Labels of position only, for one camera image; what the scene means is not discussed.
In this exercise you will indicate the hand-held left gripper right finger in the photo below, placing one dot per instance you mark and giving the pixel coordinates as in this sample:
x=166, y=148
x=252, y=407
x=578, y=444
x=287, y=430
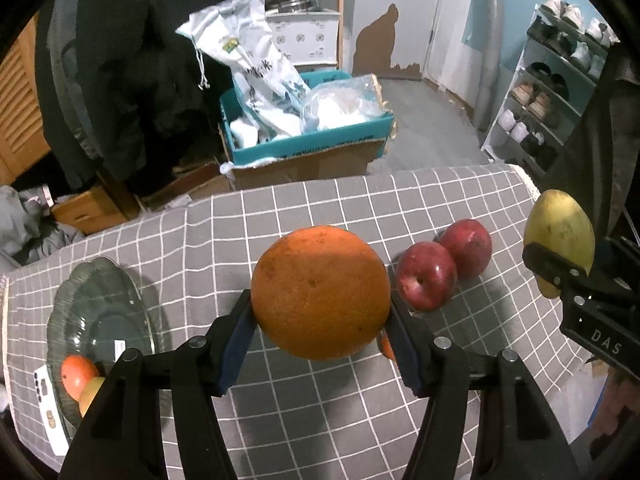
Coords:
x=405, y=350

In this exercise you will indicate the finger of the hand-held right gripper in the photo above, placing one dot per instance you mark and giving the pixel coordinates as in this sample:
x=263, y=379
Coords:
x=617, y=260
x=545, y=260

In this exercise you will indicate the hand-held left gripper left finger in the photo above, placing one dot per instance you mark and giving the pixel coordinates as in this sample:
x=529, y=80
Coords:
x=240, y=340

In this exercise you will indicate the orange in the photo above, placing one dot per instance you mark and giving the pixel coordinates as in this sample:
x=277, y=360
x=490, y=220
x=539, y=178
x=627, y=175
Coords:
x=387, y=347
x=75, y=375
x=320, y=290

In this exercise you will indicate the yellow mango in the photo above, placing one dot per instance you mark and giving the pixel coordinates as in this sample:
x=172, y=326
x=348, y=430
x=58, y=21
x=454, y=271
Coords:
x=90, y=394
x=560, y=225

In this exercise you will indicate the red apple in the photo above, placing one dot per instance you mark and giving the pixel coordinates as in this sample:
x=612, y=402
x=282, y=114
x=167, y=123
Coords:
x=470, y=245
x=425, y=277

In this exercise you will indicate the green glass plate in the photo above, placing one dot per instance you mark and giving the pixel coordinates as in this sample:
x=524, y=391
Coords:
x=100, y=310

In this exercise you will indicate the person's right hand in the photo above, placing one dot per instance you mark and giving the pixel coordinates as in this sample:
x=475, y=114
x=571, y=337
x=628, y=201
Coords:
x=615, y=410

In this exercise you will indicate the white shoe rack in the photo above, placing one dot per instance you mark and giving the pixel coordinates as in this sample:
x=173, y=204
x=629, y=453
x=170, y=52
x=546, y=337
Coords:
x=495, y=135

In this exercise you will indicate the grey checked tablecloth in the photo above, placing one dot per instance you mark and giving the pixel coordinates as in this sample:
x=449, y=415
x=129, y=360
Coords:
x=300, y=200

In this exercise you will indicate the group of shoes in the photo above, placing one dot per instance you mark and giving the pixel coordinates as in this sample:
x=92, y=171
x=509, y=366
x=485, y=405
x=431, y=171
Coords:
x=540, y=100

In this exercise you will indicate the cardboard box with red label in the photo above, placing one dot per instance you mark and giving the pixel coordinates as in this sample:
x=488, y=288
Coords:
x=190, y=180

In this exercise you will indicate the large cardboard box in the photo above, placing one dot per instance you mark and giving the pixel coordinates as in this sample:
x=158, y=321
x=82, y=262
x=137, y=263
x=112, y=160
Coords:
x=300, y=170

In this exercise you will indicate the wooden drawer box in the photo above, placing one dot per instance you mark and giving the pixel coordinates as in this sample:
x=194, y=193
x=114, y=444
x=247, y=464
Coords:
x=90, y=210

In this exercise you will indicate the white smartphone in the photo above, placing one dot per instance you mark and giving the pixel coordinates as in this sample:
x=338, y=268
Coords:
x=42, y=395

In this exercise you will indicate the teal box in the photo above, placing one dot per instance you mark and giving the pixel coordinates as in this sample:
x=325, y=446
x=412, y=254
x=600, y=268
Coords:
x=310, y=142

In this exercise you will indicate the white door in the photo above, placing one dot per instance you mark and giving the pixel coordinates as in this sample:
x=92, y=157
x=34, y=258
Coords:
x=455, y=35

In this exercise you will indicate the pile of grey clothes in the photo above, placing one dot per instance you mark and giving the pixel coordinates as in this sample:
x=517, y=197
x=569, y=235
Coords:
x=20, y=220

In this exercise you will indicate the clear plastic bag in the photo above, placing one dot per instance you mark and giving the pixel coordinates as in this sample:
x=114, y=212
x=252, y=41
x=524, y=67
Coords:
x=340, y=105

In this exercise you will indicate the white printed bag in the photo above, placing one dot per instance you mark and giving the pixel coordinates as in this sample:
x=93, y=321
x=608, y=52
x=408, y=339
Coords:
x=250, y=60

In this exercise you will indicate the grey jacket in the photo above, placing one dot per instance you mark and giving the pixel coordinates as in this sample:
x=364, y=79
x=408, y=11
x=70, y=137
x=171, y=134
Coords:
x=75, y=110

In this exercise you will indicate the large black coat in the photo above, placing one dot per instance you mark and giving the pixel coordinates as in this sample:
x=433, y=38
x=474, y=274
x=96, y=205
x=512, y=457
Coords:
x=150, y=60

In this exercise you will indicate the white patterned basket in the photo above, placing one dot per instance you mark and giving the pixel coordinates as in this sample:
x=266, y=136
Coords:
x=305, y=35

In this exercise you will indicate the wooden shelf rack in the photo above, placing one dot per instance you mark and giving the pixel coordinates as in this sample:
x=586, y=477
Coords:
x=340, y=10

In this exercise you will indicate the wooden louvered wardrobe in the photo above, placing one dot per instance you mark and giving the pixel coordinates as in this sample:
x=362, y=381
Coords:
x=20, y=100

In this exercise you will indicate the metal pot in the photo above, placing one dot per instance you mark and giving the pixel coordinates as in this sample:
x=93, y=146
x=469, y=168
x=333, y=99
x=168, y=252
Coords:
x=295, y=2

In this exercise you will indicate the silver duct pipe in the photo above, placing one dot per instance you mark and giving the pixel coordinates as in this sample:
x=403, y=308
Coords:
x=490, y=35

